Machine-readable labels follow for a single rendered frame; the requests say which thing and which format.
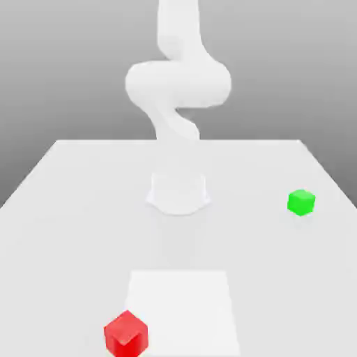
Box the small red cube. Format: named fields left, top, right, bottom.
left=103, top=309, right=149, bottom=357

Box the small green cube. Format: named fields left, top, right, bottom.
left=287, top=188, right=317, bottom=218

